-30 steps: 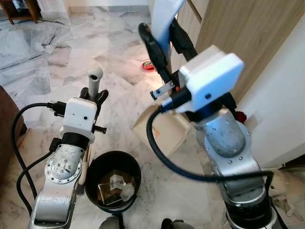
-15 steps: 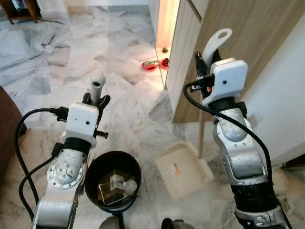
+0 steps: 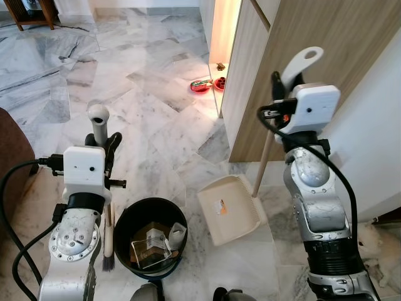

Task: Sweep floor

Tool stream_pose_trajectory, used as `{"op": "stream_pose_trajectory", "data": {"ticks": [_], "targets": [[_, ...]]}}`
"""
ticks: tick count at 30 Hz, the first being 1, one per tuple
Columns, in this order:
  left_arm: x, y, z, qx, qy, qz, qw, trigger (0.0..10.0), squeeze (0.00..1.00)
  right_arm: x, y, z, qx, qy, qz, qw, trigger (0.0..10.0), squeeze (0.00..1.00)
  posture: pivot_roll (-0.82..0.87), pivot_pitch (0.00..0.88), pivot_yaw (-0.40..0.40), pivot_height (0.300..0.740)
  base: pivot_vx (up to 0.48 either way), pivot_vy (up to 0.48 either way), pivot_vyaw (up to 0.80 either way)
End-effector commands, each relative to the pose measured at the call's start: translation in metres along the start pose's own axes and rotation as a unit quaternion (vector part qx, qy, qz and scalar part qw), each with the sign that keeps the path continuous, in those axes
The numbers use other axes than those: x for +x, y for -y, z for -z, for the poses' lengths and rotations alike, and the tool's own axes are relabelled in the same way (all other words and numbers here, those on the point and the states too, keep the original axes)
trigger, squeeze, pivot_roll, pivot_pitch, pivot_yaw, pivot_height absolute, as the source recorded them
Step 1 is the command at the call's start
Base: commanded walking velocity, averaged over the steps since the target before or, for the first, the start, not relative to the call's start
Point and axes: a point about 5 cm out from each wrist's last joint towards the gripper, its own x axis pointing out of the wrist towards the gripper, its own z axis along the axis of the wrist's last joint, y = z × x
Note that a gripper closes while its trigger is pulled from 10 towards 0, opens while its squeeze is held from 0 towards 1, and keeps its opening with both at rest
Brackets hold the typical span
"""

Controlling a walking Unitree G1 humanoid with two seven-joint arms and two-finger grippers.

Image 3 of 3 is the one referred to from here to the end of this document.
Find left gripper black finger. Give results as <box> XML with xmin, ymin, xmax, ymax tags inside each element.
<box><xmin>102</xmin><ymin>131</ymin><xmax>123</xmax><ymax>165</ymax></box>

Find wooden broom with white tip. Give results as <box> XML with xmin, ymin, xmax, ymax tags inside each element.
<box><xmin>87</xmin><ymin>104</ymin><xmax>120</xmax><ymax>272</ymax></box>

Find beige long-handled dustpan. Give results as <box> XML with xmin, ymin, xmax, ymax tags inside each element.
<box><xmin>196</xmin><ymin>46</ymin><xmax>325</xmax><ymax>247</ymax></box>

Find black open waste bin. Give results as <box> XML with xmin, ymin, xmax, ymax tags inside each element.
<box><xmin>113</xmin><ymin>197</ymin><xmax>189</xmax><ymax>281</ymax></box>

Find light wooden cabinet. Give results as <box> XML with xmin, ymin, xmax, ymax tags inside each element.
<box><xmin>221</xmin><ymin>0</ymin><xmax>401</xmax><ymax>163</ymax></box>

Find clear plastic cup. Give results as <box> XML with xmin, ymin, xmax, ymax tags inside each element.
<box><xmin>167</xmin><ymin>221</ymin><xmax>188</xmax><ymax>250</ymax></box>

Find brown sofa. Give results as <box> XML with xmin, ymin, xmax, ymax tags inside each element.
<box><xmin>0</xmin><ymin>107</ymin><xmax>36</xmax><ymax>211</ymax></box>

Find robot left leg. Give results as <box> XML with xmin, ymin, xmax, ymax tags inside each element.
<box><xmin>130</xmin><ymin>282</ymin><xmax>165</xmax><ymax>301</ymax></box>

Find robot leg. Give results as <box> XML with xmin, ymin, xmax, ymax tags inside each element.
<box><xmin>130</xmin><ymin>282</ymin><xmax>165</xmax><ymax>301</ymax></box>
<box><xmin>212</xmin><ymin>287</ymin><xmax>249</xmax><ymax>301</ymax></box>

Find white fluffy dog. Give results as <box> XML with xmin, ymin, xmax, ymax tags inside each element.
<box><xmin>356</xmin><ymin>221</ymin><xmax>401</xmax><ymax>290</ymax></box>

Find dark wooden side table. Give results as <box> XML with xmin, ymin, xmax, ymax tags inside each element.
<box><xmin>3</xmin><ymin>0</ymin><xmax>61</xmax><ymax>31</ymax></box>

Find robot right leg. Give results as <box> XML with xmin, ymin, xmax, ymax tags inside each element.
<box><xmin>212</xmin><ymin>287</ymin><xmax>249</xmax><ymax>301</ymax></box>

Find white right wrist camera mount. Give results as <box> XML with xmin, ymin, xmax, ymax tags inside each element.
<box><xmin>283</xmin><ymin>84</ymin><xmax>341</xmax><ymax>136</ymax></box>

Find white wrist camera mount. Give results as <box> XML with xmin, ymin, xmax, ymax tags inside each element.
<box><xmin>63</xmin><ymin>146</ymin><xmax>115</xmax><ymax>208</ymax></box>
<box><xmin>283</xmin><ymin>84</ymin><xmax>341</xmax><ymax>136</ymax></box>

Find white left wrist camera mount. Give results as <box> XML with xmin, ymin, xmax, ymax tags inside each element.
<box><xmin>63</xmin><ymin>146</ymin><xmax>115</xmax><ymax>208</ymax></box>

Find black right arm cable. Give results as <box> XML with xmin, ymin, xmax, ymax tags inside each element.
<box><xmin>257</xmin><ymin>105</ymin><xmax>359</xmax><ymax>251</ymax></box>

